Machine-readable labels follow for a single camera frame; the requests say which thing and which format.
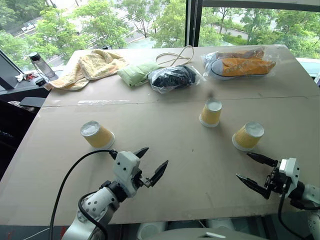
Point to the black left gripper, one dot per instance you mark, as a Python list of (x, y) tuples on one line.
[(139, 178)]

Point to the smoky transparent water bottle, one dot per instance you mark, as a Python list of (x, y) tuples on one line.
[(43, 67)]

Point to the grey robot torso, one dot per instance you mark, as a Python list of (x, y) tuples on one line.
[(187, 235)]

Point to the yellow terry towel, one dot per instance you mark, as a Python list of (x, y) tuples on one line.
[(95, 67)]

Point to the white rounded shape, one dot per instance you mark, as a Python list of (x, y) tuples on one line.
[(150, 231), (221, 225)]

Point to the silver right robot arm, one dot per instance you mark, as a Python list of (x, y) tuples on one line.
[(312, 193)]

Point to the black item in plastic bag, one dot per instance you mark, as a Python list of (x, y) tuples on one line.
[(172, 78)]

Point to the light green folded cloth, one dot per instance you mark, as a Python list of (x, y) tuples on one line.
[(135, 73)]

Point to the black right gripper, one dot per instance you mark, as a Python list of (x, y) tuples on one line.
[(276, 181)]

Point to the dark side desk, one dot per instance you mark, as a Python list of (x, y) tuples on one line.
[(22, 90)]

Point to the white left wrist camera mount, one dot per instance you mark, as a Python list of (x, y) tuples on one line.
[(125, 170)]

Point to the small black round object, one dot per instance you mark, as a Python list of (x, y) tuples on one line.
[(40, 81)]

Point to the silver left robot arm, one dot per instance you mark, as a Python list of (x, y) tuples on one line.
[(97, 202)]

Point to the clear plastic shoe bag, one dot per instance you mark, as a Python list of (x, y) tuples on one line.
[(208, 75)]

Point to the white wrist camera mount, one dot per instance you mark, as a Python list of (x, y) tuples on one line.
[(291, 170), (125, 170)]

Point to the yellow paper cup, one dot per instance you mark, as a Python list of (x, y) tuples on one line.
[(98, 136), (210, 115), (246, 138)]

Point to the keys with red tag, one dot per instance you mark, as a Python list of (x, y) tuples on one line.
[(26, 76)]

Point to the clear tape strip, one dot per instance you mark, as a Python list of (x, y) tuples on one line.
[(105, 101)]

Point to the dark window frame post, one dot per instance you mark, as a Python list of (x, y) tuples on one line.
[(193, 22)]

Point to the orange sneaker grey toe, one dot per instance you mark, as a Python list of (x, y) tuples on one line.
[(245, 67)]

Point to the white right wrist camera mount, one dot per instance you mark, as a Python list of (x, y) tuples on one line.
[(291, 170)]

